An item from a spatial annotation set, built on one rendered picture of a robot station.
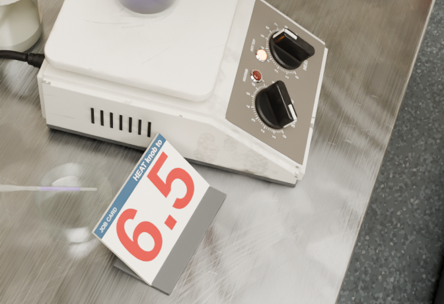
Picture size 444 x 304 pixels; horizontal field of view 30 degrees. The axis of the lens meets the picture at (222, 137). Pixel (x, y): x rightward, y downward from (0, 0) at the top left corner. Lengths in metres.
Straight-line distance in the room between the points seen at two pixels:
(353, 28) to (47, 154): 0.29
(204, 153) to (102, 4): 0.13
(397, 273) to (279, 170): 0.89
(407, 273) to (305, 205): 0.87
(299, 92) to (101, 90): 0.15
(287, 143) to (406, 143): 1.02
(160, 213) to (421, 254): 0.97
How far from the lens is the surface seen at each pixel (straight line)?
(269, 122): 0.60
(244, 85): 0.60
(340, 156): 0.66
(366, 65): 0.71
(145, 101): 0.58
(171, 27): 0.59
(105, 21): 0.59
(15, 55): 0.65
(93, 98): 0.59
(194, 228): 0.60
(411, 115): 1.65
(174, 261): 0.59
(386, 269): 1.48
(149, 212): 0.58
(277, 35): 0.63
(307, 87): 0.64
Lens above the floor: 1.29
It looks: 57 degrees down
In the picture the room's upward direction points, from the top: 11 degrees clockwise
